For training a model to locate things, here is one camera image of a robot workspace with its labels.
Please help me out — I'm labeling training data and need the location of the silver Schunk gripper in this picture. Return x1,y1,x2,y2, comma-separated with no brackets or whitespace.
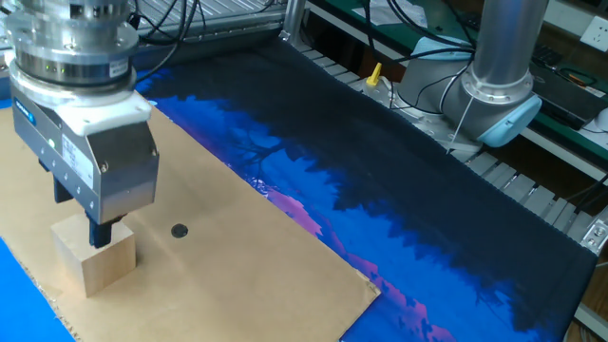
9,66,161,250

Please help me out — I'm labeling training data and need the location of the large wooden cube block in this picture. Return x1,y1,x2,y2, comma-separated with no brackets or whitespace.
50,212,138,299

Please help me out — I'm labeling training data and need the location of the brown cardboard sheet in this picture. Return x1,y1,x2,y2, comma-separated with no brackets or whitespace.
0,92,381,342

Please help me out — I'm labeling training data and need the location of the small yellow object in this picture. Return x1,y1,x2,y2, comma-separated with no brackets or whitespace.
363,61,395,96

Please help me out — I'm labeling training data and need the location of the blue forest print cloth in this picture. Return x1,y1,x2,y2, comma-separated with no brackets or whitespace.
0,40,599,342

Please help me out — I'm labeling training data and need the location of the white paper sheet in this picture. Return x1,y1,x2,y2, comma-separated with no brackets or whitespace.
351,0,428,29

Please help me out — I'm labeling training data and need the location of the white zip tie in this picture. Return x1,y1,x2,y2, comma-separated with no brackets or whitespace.
445,92,476,154

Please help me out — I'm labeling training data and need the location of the green workbench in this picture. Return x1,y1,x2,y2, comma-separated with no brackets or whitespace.
306,0,608,181

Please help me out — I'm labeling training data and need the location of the black flat device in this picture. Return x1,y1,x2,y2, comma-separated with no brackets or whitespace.
531,61,608,132

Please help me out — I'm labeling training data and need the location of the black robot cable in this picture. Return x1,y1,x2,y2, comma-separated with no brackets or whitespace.
127,0,479,115

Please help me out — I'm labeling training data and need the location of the aluminium table rail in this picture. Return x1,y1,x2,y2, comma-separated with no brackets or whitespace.
132,0,289,63

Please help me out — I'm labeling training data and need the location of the plain aluminium post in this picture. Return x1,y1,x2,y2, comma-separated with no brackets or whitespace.
278,0,308,42

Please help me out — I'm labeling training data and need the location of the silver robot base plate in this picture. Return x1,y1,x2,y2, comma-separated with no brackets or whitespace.
360,78,484,153

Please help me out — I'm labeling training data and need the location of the aluminium corner bracket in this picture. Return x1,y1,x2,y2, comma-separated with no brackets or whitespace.
579,218,608,253

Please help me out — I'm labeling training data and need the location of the white wall socket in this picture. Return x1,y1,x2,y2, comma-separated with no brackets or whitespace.
579,15,608,53

